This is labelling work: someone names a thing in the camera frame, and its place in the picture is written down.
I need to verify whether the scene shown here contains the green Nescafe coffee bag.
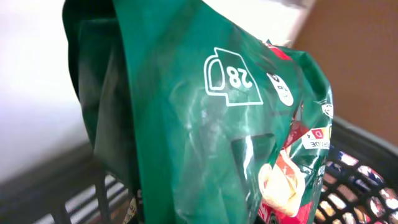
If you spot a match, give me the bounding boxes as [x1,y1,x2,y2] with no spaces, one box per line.
[62,0,333,223]

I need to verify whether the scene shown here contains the grey plastic basket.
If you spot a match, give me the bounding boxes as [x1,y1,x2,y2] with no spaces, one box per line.
[1,119,397,223]

